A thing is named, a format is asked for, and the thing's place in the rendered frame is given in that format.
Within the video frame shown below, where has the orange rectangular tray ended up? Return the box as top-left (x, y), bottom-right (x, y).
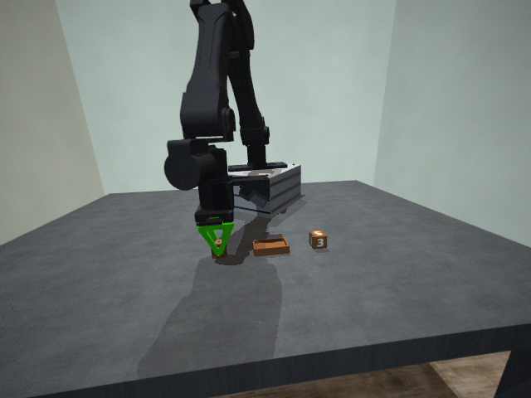
top-left (252, 237), bottom-right (290, 257)

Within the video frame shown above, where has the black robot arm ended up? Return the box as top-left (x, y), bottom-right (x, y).
top-left (164, 0), bottom-right (287, 211)

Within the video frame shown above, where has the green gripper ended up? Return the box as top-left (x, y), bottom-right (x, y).
top-left (194, 177), bottom-right (234, 255)

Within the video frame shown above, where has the brown number cube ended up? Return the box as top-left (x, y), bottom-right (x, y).
top-left (309, 231), bottom-right (327, 249)
top-left (212, 239), bottom-right (227, 259)

